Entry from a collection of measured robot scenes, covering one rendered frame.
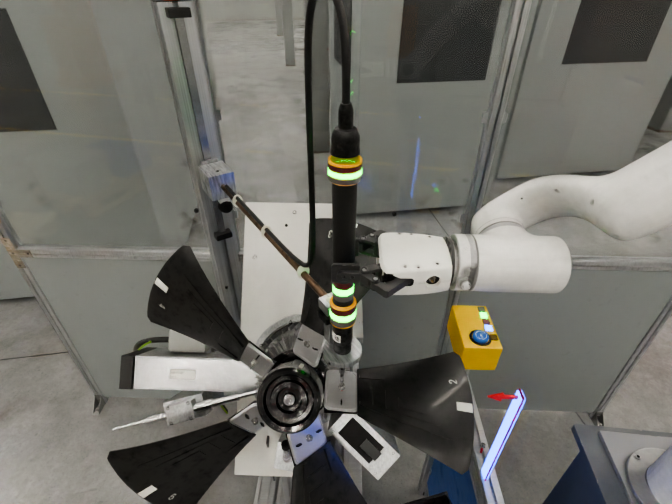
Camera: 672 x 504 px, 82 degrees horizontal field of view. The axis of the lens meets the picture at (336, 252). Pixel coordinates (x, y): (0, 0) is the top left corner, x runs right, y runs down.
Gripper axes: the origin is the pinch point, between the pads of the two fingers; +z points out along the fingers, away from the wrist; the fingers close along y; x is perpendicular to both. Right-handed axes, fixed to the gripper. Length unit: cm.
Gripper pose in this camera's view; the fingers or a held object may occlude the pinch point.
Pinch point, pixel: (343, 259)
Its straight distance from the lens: 57.9
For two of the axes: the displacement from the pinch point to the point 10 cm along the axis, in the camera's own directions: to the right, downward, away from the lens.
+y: 0.4, -5.8, 8.1
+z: -10.0, -0.3, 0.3
